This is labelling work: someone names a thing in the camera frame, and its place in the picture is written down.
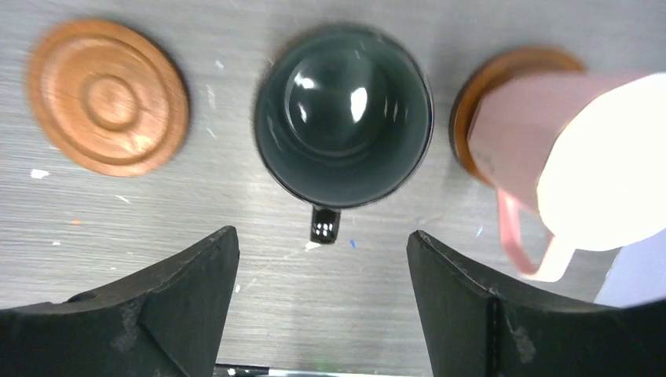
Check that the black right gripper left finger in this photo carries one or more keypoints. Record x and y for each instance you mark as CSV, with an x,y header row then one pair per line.
x,y
164,320

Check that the dark green mug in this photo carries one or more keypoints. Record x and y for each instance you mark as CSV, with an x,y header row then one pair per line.
x,y
342,119

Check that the pink mug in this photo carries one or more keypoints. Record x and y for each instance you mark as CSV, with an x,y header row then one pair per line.
x,y
577,161

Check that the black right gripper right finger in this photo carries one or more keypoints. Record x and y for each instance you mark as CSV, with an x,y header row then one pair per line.
x,y
480,322

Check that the large brown wooden coaster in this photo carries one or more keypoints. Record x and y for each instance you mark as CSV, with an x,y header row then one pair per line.
x,y
109,98

